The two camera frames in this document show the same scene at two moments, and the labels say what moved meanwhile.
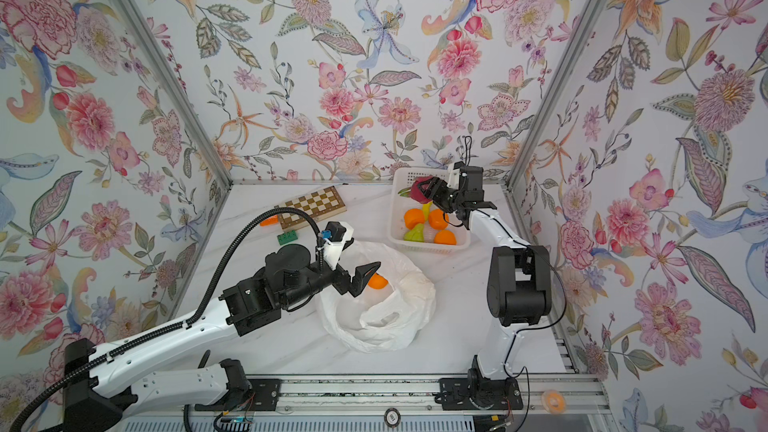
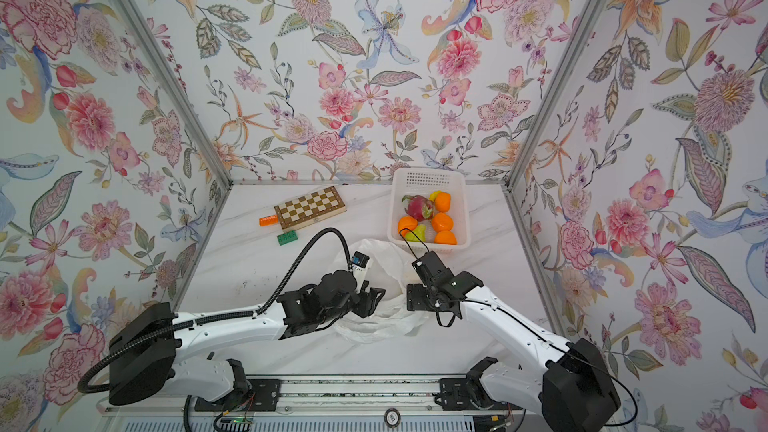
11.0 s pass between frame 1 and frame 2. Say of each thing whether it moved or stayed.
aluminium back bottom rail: stayed
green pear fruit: stayed
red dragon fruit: moved
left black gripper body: moved
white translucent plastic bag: stayed
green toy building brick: stayed
